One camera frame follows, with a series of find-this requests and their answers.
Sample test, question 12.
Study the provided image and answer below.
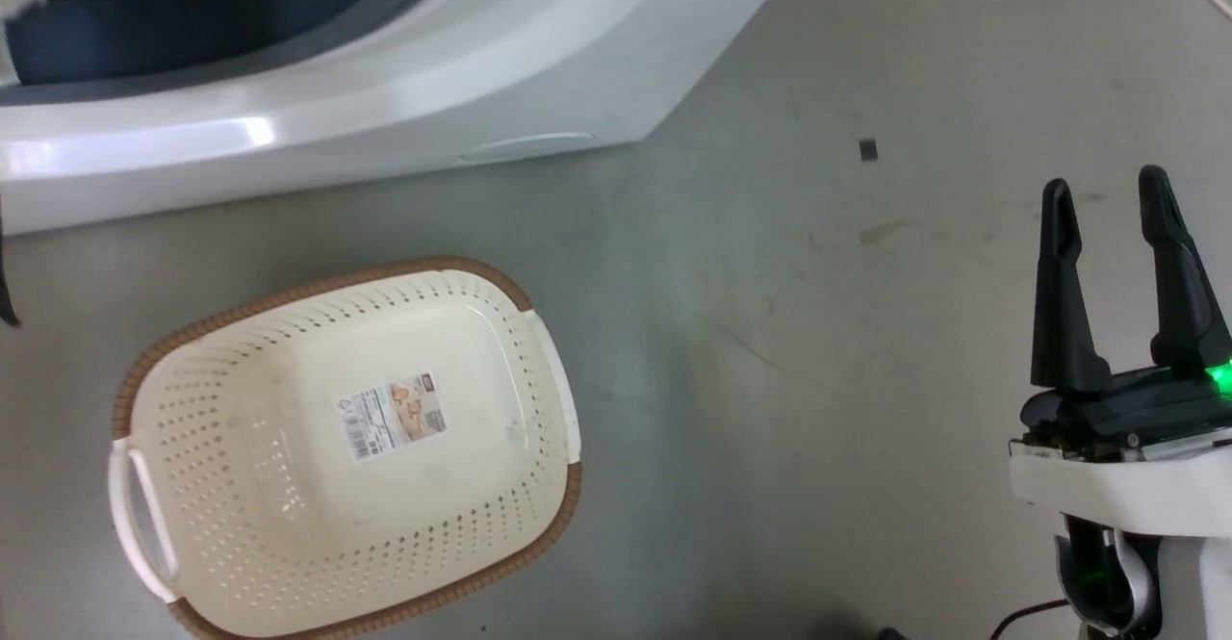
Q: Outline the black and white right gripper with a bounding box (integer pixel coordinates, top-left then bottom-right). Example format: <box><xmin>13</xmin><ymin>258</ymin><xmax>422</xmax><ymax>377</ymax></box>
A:
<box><xmin>1008</xmin><ymin>165</ymin><xmax>1232</xmax><ymax>538</ymax></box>

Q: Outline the white washing machine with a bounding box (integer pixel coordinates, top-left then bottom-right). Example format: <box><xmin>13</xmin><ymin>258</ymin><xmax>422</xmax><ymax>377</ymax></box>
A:
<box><xmin>0</xmin><ymin>0</ymin><xmax>811</xmax><ymax>237</ymax></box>

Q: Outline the cream perforated laundry basket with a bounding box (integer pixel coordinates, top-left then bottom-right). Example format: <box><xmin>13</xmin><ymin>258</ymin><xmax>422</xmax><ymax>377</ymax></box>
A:
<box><xmin>108</xmin><ymin>256</ymin><xmax>583</xmax><ymax>640</ymax></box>

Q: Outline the printed paper label sticker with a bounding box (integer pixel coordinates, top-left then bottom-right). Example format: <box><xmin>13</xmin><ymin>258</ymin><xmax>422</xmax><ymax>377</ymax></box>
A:
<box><xmin>336</xmin><ymin>373</ymin><xmax>449</xmax><ymax>461</ymax></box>

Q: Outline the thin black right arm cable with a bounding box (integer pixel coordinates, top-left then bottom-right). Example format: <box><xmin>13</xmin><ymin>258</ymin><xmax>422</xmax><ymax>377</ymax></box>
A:
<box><xmin>989</xmin><ymin>599</ymin><xmax>1071</xmax><ymax>640</ymax></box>

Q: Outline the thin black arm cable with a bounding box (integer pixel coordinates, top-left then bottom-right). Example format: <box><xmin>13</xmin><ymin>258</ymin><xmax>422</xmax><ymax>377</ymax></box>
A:
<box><xmin>0</xmin><ymin>192</ymin><xmax>22</xmax><ymax>329</ymax></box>
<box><xmin>989</xmin><ymin>599</ymin><xmax>1071</xmax><ymax>640</ymax></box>

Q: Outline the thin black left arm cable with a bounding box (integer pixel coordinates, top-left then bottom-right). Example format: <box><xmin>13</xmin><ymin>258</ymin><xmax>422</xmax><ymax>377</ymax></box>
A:
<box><xmin>0</xmin><ymin>192</ymin><xmax>22</xmax><ymax>329</ymax></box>

